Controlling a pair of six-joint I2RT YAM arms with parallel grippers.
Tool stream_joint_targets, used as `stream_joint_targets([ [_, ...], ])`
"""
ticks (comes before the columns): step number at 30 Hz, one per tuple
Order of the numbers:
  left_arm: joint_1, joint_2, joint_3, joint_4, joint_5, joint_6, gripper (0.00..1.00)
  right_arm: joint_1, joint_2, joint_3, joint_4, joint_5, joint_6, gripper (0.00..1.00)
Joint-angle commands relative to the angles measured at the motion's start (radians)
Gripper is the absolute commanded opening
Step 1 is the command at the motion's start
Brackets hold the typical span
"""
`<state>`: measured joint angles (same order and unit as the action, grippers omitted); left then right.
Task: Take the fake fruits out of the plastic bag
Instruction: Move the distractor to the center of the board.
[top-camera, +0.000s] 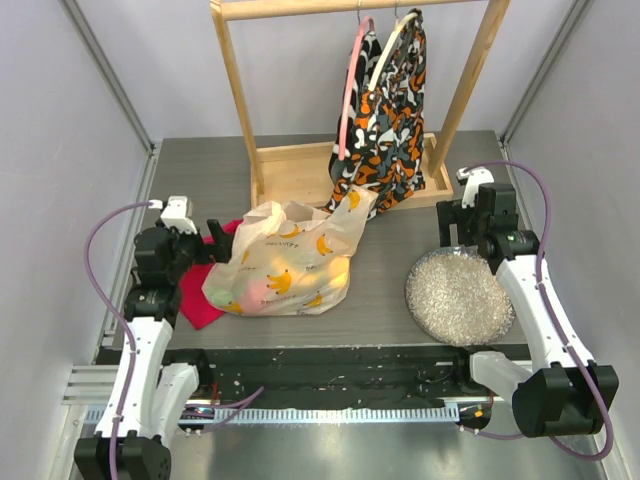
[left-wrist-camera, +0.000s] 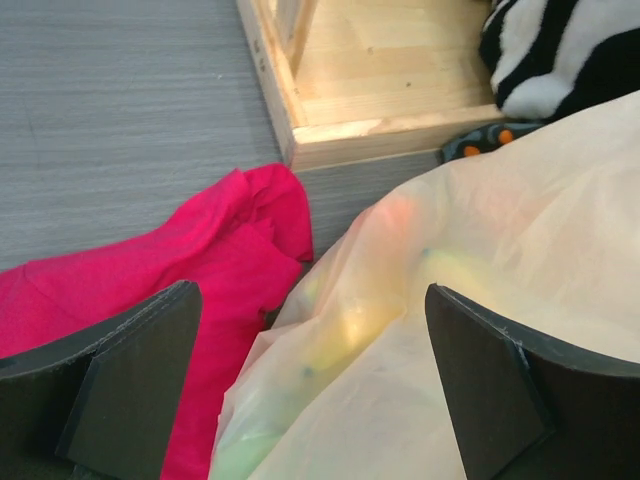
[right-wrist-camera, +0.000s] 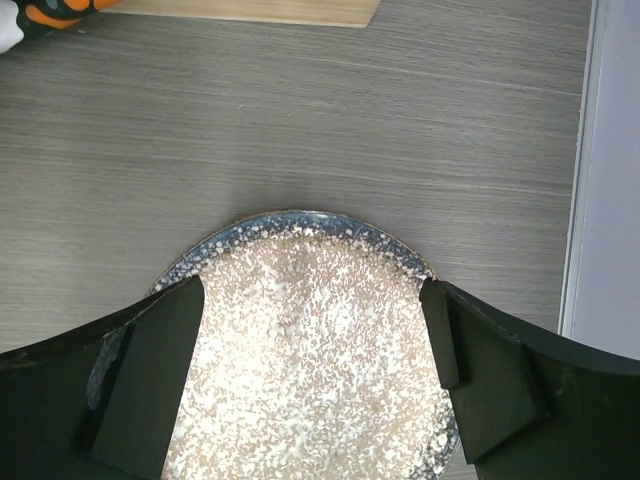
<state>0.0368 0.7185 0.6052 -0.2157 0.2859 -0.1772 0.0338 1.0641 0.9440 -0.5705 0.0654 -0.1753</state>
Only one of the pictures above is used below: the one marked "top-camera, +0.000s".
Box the wooden clothes rack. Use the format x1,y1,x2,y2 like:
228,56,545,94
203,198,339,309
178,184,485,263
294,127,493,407
210,0,510,209

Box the pink clothes hanger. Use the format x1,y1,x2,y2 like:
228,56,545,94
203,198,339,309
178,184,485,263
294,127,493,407
338,16,375,161

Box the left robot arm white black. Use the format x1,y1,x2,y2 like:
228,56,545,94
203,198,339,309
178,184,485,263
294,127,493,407
74,220,233,479

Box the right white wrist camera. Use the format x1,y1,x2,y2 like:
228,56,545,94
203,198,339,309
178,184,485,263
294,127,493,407
456,167,494,209

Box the red cloth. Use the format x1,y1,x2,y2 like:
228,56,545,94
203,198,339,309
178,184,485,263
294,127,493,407
180,219,242,330

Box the banana print plastic bag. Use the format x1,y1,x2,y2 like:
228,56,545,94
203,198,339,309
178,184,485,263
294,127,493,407
202,186,377,316

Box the speckled silver plate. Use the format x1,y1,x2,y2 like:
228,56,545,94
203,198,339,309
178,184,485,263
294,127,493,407
404,247,516,347

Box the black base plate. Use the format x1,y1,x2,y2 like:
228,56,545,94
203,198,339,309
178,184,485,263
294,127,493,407
162,345,488,410

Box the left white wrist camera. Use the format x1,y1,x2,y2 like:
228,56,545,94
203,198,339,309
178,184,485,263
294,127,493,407
149,196,198,235

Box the orange camouflage garment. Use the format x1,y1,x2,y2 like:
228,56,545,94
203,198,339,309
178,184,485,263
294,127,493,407
322,8,427,218

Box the white cable duct strip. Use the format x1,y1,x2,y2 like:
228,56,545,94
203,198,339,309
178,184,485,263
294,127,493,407
85,405,460,426

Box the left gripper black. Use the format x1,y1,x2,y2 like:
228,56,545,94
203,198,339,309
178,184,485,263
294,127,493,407
156,218,234,282

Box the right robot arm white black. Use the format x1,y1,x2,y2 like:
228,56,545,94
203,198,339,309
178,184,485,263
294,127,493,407
436,183,619,438

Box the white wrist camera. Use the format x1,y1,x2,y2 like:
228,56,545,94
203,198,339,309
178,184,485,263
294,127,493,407
456,167,494,209
149,196,198,235

